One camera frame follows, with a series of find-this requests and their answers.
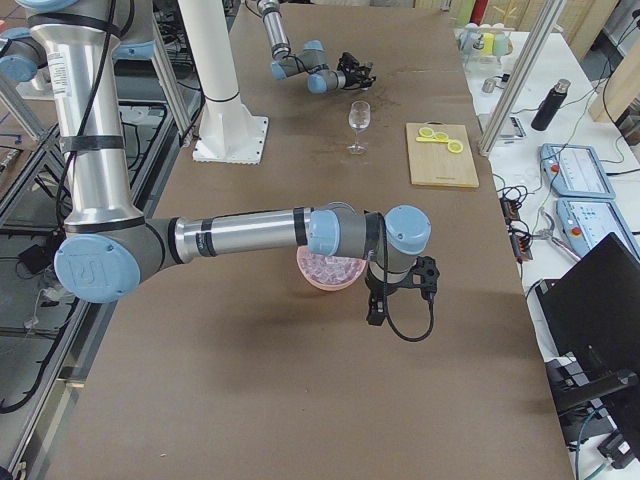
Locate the clear ice cubes pile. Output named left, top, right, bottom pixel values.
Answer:
left=301, top=254, right=361, bottom=285

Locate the teach pendant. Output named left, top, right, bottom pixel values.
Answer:
left=539, top=143, right=615, bottom=199
left=556, top=197, right=639, bottom=258

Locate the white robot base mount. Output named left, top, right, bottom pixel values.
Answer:
left=178, top=0, right=269, bottom=165

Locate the upper teach pendant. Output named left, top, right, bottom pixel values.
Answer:
left=539, top=143, right=615, bottom=199

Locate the mint green cup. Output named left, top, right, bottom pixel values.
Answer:
left=492, top=32, right=509, bottom=57

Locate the yellow cup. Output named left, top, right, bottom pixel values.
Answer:
left=478, top=32, right=495, bottom=56

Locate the steel double jigger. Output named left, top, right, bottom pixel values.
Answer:
left=360, top=61, right=376, bottom=90

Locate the bamboo cutting board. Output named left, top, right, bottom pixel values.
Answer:
left=405, top=123, right=479, bottom=188

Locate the pink bowl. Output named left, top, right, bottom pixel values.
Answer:
left=296, top=246, right=367, bottom=291

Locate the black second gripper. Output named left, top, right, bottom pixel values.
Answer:
left=365, top=261, right=416, bottom=326

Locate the black water bottle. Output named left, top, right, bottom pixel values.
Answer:
left=531, top=78, right=571, bottom=131

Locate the lower lemon slice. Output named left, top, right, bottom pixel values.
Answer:
left=418, top=127, right=435, bottom=138

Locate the black monitor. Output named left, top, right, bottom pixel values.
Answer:
left=536, top=233, right=639, bottom=453

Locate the aluminium frame post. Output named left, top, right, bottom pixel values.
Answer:
left=479, top=0, right=567, bottom=157

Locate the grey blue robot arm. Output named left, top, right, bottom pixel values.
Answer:
left=257, top=1, right=376, bottom=94

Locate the lower teach pendant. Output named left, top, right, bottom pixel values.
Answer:
left=556, top=197, right=639, bottom=258

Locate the upper lemon slice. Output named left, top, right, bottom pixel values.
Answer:
left=447, top=140, right=464, bottom=154

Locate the yellow plastic knife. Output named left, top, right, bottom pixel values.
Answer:
left=415, top=136, right=452, bottom=145

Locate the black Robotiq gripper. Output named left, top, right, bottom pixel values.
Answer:
left=337, top=52, right=376, bottom=90

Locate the second grey blue robot arm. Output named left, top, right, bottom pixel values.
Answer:
left=24, top=1, right=439, bottom=325

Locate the clear wine glass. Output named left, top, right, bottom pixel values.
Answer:
left=348, top=100, right=371, bottom=154

